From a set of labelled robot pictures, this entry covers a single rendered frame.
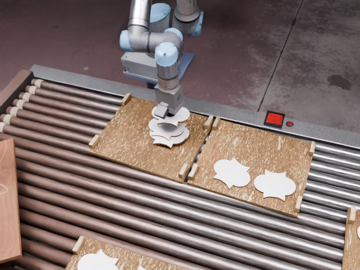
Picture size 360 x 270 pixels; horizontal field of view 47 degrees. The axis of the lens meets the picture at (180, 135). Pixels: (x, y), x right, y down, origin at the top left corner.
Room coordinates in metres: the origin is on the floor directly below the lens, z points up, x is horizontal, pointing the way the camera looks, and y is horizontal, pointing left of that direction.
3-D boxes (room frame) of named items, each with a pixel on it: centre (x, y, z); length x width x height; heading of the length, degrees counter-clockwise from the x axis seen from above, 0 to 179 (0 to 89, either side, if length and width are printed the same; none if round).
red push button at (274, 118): (1.21, -0.40, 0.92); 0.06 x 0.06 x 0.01; 68
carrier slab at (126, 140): (1.15, 0.11, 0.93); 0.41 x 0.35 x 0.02; 64
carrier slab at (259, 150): (0.98, -0.27, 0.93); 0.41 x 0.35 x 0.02; 66
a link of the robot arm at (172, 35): (1.25, 0.03, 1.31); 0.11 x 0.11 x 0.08; 80
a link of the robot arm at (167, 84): (1.15, 0.03, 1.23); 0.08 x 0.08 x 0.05
